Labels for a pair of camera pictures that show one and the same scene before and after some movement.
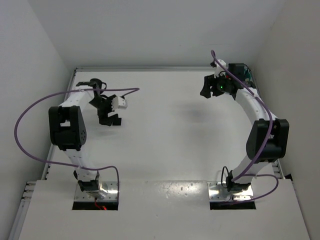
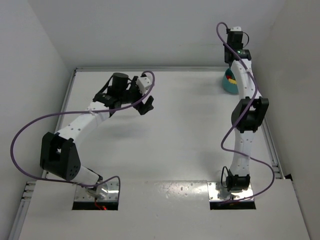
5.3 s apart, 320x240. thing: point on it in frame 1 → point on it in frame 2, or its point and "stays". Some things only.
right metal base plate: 217,192 stays
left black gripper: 105,116 → 137,99
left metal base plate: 111,187 stays
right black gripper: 211,85 → 230,59
